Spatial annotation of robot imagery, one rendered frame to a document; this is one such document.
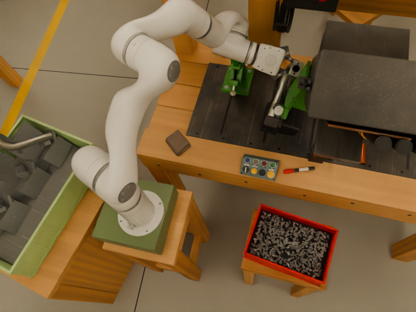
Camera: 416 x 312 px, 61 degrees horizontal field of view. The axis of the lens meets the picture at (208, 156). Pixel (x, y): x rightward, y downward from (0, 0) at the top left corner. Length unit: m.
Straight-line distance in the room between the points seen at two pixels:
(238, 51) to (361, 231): 1.53
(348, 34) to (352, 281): 1.48
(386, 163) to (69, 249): 1.41
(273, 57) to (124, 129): 0.63
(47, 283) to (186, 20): 1.24
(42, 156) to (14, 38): 2.21
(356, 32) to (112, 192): 1.06
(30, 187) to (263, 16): 1.26
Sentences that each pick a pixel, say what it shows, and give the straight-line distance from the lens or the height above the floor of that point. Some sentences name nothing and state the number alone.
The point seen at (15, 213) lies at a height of 0.90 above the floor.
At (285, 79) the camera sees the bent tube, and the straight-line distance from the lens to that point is 1.52.
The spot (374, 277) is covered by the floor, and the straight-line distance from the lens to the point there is 2.44.
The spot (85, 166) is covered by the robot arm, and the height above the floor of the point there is 1.37.
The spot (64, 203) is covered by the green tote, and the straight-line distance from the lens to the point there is 1.67.
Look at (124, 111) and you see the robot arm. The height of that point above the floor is 1.49.
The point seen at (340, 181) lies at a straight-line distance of 1.54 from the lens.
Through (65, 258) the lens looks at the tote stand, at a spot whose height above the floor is 0.79.
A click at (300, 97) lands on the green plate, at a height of 1.19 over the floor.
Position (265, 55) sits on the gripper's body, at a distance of 1.36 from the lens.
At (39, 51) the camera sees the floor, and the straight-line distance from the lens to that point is 3.62.
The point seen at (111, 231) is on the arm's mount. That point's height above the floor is 0.96.
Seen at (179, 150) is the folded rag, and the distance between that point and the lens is 1.55.
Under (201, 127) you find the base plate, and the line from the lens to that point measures 1.62.
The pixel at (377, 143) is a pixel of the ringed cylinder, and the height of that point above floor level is 1.49.
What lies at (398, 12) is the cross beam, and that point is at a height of 1.21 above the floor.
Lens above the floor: 2.31
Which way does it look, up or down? 65 degrees down
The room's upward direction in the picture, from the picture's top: 14 degrees counter-clockwise
